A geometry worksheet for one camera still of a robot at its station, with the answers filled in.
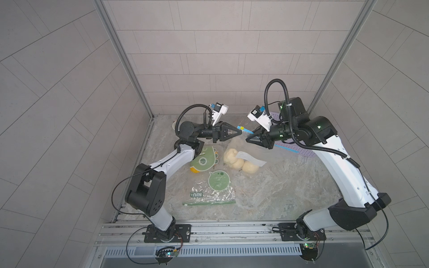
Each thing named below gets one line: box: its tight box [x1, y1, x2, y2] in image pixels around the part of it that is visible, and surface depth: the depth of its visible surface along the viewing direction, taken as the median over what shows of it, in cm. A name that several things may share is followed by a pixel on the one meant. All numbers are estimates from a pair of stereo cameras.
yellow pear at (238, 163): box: [231, 158, 245, 170], surface depth 81 cm
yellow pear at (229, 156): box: [223, 148, 238, 165], surface depth 76 cm
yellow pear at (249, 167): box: [242, 160, 260, 174], surface depth 82 cm
